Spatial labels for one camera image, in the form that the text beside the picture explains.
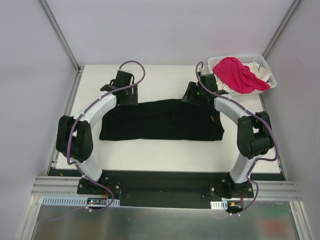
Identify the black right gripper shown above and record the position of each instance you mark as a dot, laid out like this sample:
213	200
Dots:
189	93

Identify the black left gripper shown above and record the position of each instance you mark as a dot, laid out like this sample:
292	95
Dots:
127	99

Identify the black daisy print t-shirt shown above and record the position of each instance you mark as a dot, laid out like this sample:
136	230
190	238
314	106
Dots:
169	119

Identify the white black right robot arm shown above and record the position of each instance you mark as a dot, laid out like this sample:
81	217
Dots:
254	133

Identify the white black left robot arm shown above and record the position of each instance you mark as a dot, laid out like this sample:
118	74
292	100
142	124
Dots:
74	135

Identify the pink t-shirt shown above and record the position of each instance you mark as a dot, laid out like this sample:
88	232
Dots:
238	76

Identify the white cream t-shirt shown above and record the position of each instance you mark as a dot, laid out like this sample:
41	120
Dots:
260	72

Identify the white plastic basket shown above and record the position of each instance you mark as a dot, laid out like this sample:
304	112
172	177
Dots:
244	59

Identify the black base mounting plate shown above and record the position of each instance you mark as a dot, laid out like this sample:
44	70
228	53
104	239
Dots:
166	200

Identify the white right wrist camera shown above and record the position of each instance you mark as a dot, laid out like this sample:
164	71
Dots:
201	71

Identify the left table edge rail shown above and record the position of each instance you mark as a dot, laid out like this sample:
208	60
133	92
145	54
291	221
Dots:
64	124

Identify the white right cable duct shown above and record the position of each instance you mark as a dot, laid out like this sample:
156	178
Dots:
219	205

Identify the white cable duct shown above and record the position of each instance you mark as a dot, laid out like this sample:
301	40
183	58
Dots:
219	205
95	202

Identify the front aluminium rail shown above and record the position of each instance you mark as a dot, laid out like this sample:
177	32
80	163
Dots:
275	192

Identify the left aluminium frame post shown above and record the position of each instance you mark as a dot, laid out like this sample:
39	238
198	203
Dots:
59	34

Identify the aluminium frame post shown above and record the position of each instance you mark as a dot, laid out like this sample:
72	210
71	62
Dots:
281	27
59	34

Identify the white left cable duct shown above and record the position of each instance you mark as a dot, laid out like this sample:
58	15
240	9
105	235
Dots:
95	202

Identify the right aluminium frame post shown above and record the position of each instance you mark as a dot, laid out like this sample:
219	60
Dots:
281	27

